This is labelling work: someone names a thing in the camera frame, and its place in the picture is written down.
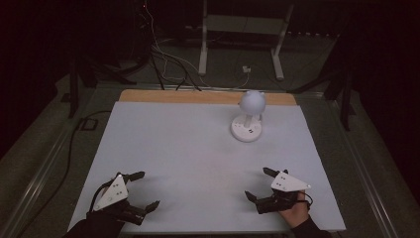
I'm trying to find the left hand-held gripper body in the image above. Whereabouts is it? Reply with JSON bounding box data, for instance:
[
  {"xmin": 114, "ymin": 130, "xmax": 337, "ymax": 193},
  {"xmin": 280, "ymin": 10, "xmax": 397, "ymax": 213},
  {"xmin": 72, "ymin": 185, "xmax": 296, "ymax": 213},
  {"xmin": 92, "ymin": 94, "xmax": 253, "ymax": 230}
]
[{"xmin": 87, "ymin": 172, "xmax": 148, "ymax": 226}]

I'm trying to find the long black cable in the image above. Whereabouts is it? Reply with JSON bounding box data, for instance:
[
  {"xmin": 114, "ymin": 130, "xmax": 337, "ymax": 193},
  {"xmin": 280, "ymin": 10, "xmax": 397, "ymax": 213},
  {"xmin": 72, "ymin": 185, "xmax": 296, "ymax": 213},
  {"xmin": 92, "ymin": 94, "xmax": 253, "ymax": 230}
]
[{"xmin": 16, "ymin": 110, "xmax": 113, "ymax": 238}]

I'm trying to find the metal floor rail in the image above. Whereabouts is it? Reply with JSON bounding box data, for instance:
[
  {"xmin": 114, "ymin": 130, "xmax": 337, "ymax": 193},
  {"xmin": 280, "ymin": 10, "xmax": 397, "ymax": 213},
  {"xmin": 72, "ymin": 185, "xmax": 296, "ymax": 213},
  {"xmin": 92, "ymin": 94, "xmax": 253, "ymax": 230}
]
[
  {"xmin": 330, "ymin": 98, "xmax": 399, "ymax": 238},
  {"xmin": 0, "ymin": 118, "xmax": 83, "ymax": 238}
]

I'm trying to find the white cable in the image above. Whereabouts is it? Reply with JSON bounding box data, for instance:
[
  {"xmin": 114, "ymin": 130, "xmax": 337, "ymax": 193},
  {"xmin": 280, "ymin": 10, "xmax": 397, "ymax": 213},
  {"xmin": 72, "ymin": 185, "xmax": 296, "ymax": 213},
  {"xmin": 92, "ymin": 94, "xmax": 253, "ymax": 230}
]
[{"xmin": 143, "ymin": 0, "xmax": 252, "ymax": 90}]

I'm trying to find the white metal stand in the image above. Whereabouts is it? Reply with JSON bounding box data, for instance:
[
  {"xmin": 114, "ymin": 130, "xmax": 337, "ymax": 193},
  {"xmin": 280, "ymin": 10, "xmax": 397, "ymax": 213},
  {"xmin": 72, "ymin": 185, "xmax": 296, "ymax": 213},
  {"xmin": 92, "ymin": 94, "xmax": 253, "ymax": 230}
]
[{"xmin": 197, "ymin": 0, "xmax": 295, "ymax": 82}]

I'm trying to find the white round-headed desk lamp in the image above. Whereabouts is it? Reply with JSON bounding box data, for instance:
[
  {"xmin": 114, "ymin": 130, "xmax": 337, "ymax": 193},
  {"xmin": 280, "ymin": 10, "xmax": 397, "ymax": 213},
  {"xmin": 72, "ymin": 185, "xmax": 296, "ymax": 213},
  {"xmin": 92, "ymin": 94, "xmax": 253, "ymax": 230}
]
[{"xmin": 230, "ymin": 89, "xmax": 267, "ymax": 144}]

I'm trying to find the black stand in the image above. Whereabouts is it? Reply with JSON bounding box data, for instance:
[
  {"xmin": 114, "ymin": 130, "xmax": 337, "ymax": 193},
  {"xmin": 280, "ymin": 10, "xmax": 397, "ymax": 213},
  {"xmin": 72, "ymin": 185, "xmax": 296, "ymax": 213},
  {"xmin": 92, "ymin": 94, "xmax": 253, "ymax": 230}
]
[
  {"xmin": 67, "ymin": 56, "xmax": 138, "ymax": 119},
  {"xmin": 286, "ymin": 62, "xmax": 358, "ymax": 132}
]

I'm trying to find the person's right hand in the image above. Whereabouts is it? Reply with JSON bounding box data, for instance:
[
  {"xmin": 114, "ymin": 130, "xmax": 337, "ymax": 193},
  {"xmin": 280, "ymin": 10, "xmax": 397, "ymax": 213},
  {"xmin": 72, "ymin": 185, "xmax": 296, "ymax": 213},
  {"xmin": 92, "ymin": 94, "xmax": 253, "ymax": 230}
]
[{"xmin": 278, "ymin": 190, "xmax": 311, "ymax": 229}]

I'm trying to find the white table sheet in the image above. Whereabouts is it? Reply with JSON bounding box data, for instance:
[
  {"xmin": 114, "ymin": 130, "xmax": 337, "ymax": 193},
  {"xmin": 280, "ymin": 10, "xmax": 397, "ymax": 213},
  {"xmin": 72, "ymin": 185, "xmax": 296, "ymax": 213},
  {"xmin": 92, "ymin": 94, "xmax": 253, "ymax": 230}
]
[{"xmin": 67, "ymin": 100, "xmax": 347, "ymax": 234}]

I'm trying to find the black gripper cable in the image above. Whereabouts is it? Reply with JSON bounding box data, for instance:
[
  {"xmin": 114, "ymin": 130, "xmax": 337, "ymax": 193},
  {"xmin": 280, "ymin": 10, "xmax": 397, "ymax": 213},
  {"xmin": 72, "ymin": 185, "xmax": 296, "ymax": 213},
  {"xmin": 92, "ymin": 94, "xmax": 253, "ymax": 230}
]
[
  {"xmin": 88, "ymin": 179, "xmax": 113, "ymax": 213},
  {"xmin": 303, "ymin": 191, "xmax": 314, "ymax": 211}
]

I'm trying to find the black square floor plate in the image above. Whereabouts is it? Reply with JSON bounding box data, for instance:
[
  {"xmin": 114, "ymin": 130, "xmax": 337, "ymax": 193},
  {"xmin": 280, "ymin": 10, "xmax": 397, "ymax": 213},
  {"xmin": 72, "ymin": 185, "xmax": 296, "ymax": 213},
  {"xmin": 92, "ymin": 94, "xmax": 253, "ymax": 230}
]
[{"xmin": 80, "ymin": 118, "xmax": 99, "ymax": 131}]

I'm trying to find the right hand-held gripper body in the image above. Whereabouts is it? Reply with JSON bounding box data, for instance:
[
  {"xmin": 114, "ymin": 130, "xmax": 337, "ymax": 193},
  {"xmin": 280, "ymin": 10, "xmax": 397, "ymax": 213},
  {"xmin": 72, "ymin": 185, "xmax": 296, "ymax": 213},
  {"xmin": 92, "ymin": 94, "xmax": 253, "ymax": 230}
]
[{"xmin": 256, "ymin": 169, "xmax": 312, "ymax": 215}]

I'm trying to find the black cable bundle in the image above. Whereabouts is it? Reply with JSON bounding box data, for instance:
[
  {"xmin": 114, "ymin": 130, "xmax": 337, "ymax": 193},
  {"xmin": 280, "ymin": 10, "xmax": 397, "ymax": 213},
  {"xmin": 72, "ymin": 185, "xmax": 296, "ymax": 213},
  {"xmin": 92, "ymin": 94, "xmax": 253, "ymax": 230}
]
[{"xmin": 149, "ymin": 46, "xmax": 203, "ymax": 92}]

